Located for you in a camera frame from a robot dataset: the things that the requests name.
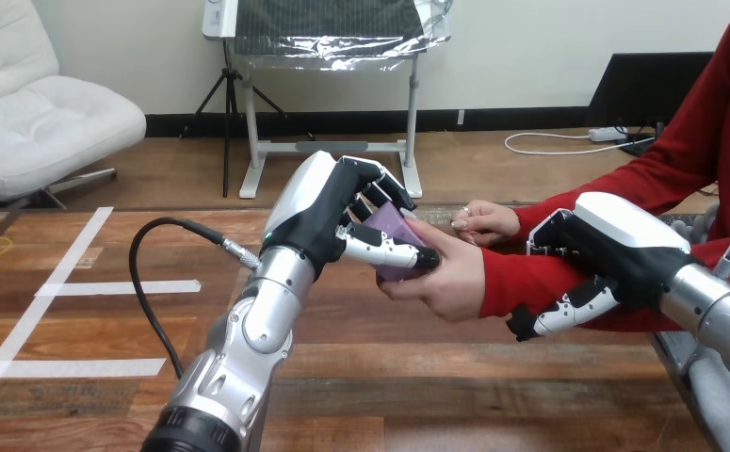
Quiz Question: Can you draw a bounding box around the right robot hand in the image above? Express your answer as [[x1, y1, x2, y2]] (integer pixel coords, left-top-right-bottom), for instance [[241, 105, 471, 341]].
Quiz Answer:
[[505, 191, 707, 343]]

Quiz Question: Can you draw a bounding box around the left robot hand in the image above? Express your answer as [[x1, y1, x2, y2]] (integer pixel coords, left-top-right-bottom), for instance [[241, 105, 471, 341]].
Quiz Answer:
[[260, 150, 442, 283]]

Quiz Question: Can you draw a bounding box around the person's hand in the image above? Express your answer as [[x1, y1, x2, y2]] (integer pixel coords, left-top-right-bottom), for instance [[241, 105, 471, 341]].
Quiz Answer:
[[375, 208, 487, 324], [450, 199, 522, 249]]

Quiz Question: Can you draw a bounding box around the purple block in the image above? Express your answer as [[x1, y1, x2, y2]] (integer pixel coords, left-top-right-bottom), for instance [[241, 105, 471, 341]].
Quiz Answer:
[[362, 201, 427, 283]]

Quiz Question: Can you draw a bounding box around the person's forearm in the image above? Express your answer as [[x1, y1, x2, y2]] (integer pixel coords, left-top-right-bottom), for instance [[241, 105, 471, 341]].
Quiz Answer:
[[478, 246, 684, 333], [511, 149, 724, 241]]

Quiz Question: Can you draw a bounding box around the white desk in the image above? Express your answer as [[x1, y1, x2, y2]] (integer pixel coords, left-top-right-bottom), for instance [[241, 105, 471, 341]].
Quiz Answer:
[[201, 0, 425, 201]]

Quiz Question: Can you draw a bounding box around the white power strip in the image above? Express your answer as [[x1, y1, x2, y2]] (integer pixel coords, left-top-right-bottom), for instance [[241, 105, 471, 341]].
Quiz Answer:
[[588, 126, 629, 143]]

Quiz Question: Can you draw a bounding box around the black tripod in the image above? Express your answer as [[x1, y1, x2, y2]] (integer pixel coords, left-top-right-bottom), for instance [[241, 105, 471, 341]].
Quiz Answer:
[[179, 38, 316, 200]]

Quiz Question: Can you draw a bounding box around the dark screen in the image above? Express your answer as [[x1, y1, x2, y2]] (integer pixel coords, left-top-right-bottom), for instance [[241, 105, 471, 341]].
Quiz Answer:
[[587, 51, 715, 129]]

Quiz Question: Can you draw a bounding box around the foil sheet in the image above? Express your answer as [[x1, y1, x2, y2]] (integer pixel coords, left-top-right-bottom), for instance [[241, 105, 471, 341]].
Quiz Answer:
[[233, 0, 454, 72]]

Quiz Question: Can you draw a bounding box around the white cushioned chair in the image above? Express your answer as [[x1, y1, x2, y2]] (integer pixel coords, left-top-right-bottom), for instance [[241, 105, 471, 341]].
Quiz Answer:
[[0, 0, 148, 211]]

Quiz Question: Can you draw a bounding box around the tangle of cables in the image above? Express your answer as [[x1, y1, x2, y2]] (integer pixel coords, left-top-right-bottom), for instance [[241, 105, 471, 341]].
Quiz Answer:
[[504, 121, 667, 158]]

